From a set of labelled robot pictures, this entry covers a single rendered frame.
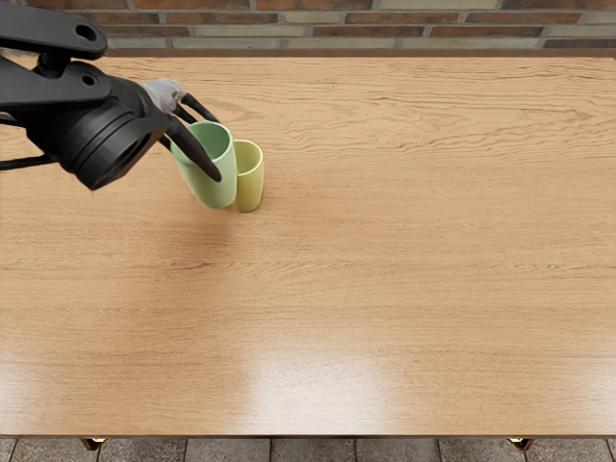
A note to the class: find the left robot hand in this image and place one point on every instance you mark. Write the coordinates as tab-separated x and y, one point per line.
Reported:
166	94

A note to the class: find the light green cup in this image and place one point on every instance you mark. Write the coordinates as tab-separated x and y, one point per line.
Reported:
207	185

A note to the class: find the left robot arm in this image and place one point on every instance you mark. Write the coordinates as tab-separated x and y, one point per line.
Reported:
72	115

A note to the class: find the yellow-green cup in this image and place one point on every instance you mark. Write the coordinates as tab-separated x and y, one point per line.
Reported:
249	185

